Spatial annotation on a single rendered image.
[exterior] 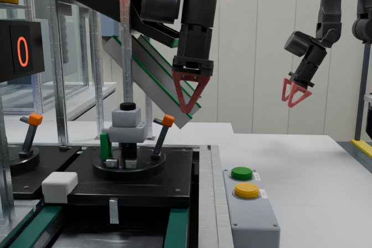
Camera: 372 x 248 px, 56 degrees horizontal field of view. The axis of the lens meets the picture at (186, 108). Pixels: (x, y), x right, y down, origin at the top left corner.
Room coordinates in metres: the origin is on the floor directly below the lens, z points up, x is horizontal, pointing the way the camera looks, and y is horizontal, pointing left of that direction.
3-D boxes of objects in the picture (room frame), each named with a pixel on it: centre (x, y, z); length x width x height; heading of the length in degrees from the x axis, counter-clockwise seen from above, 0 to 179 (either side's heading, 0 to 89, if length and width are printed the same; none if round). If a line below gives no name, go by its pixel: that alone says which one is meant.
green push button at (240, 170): (0.61, -0.10, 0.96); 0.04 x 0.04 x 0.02
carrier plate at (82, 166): (0.64, 0.11, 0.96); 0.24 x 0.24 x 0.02; 88
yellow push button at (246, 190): (0.54, -0.10, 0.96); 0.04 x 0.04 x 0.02
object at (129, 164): (0.58, 0.10, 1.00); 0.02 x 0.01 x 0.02; 88
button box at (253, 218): (0.54, -0.10, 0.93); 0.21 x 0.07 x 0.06; 178
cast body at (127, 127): (0.64, 0.12, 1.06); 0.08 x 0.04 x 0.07; 85
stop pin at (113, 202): (0.51, 0.11, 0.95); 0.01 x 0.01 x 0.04; 88
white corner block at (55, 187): (0.54, 0.21, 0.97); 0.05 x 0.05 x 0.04; 88
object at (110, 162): (0.59, 0.13, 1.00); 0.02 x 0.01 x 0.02; 88
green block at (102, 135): (0.62, 0.15, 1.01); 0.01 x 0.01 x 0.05; 88
